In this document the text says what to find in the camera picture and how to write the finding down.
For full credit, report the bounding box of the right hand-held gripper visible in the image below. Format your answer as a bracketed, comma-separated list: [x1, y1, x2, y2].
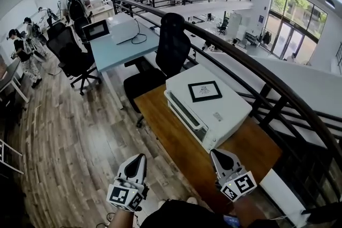
[209, 148, 258, 202]

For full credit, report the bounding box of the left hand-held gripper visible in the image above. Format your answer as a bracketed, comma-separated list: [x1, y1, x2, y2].
[106, 153, 150, 212]

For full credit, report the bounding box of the white toaster oven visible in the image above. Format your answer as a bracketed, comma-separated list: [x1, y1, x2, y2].
[164, 63, 253, 154]

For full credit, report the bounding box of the person's left forearm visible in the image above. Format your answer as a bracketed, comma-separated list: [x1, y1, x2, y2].
[107, 209, 135, 228]

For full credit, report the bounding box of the person's right forearm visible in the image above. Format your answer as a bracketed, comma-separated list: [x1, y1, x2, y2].
[231, 195, 268, 228]

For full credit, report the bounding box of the white oven with black door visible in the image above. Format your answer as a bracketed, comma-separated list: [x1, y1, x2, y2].
[82, 12, 140, 45]

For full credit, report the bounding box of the person's black shirt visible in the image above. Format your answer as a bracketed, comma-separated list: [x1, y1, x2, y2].
[139, 199, 281, 228]

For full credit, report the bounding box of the light blue table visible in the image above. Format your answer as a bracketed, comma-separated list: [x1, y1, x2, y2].
[89, 17, 160, 110]

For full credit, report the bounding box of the white metal rack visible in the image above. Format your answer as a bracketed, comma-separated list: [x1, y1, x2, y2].
[0, 138, 25, 176]

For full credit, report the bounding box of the black mesh office chair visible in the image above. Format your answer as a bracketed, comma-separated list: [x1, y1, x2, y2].
[46, 21, 103, 96]
[123, 12, 192, 128]

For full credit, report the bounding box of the black desk with white legs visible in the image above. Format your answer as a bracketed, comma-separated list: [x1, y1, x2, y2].
[0, 57, 30, 104]

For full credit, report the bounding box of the light wooden desk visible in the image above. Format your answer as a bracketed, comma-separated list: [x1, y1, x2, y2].
[89, 3, 116, 22]

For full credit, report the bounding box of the black backpack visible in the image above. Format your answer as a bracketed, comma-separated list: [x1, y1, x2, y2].
[67, 0, 88, 21]

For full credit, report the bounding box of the black picture frame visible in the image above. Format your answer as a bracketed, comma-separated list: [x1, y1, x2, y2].
[188, 80, 223, 103]

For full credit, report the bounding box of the black power cable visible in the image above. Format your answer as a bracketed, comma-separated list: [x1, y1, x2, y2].
[130, 18, 148, 45]

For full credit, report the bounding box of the large glass window wall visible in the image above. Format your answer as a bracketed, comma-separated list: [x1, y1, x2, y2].
[257, 0, 329, 61]

